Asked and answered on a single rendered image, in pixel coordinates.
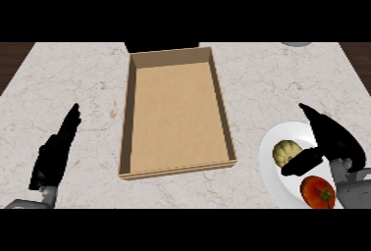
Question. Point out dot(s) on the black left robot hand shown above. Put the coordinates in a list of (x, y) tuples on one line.
[(54, 153)]

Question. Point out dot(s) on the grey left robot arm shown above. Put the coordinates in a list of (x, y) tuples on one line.
[(34, 199)]

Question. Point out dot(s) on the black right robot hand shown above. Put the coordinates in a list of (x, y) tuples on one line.
[(333, 139)]

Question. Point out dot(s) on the open cardboard box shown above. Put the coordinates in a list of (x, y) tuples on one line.
[(175, 114)]

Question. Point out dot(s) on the red tomato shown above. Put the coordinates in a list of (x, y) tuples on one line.
[(317, 192)]

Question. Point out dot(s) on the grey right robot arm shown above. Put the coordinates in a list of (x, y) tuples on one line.
[(352, 186)]

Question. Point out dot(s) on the white plate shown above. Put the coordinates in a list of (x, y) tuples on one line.
[(290, 153)]

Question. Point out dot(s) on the grey round object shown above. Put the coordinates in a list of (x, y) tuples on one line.
[(296, 43)]

